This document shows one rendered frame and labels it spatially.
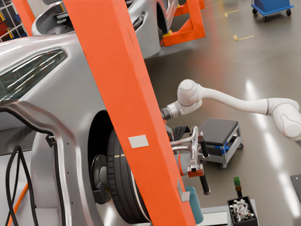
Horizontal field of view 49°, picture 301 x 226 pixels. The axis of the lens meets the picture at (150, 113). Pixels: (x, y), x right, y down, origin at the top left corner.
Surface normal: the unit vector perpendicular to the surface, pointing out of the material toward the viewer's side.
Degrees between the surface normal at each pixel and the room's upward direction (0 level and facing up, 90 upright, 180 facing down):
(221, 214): 0
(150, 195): 90
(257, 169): 0
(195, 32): 90
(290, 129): 82
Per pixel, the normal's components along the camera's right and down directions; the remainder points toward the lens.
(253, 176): -0.29, -0.84
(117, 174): -0.28, -0.11
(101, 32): -0.14, 0.51
